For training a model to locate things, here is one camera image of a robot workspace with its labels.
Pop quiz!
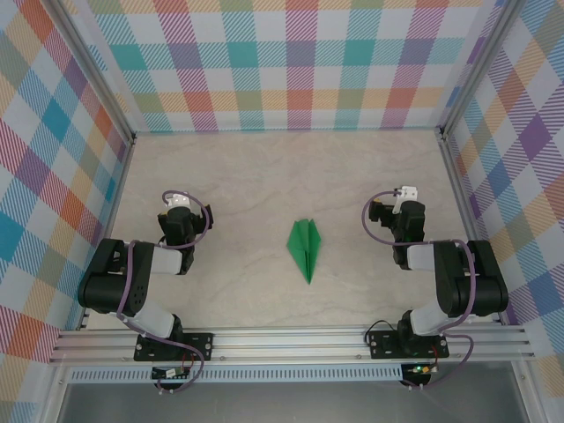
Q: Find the green paper sheet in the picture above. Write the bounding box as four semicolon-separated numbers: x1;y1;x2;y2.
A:
286;218;323;286

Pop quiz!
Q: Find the left small circuit board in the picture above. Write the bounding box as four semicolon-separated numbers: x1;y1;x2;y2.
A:
152;367;191;381

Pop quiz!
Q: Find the grey metal panel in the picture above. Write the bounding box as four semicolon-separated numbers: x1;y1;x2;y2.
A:
56;381;530;423

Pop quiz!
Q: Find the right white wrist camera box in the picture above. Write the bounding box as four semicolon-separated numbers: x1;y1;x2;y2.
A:
393;186;419;216

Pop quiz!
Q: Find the right aluminium side rail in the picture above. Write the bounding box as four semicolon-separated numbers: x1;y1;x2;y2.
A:
436;130;504;326

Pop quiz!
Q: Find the aluminium side rail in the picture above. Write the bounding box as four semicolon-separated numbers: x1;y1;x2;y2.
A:
436;130;504;326
78;137;137;331

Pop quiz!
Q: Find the left aluminium side rail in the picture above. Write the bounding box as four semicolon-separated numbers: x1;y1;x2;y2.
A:
78;137;137;331

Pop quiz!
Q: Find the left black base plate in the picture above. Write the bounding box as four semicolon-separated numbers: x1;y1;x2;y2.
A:
134;332;215;363

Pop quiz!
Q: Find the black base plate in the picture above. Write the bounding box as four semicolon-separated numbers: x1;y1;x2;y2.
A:
134;332;215;363
367;330;449;360

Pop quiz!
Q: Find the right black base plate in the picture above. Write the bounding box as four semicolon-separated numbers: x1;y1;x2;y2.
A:
367;330;449;360

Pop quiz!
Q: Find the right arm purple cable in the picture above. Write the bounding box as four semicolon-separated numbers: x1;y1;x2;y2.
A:
361;189;479;391

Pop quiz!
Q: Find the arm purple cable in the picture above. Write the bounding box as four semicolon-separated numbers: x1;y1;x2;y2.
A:
116;190;216;395
361;189;479;391

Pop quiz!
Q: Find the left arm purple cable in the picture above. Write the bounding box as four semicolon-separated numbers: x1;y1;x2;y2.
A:
116;190;216;395

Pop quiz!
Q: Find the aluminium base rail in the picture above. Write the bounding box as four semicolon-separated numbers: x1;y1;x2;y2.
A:
48;324;537;365

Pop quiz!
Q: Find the right aluminium frame post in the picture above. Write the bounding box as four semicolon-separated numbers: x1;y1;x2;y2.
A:
435;0;525;138

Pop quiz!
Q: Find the aluminium frame post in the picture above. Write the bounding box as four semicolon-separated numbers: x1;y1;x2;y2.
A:
52;0;137;145
435;0;525;138

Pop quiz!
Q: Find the slotted grey cable duct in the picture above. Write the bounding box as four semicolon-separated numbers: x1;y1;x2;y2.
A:
69;364;404;383

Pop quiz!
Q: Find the left aluminium frame post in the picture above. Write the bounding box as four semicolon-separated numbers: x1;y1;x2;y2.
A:
52;0;137;145

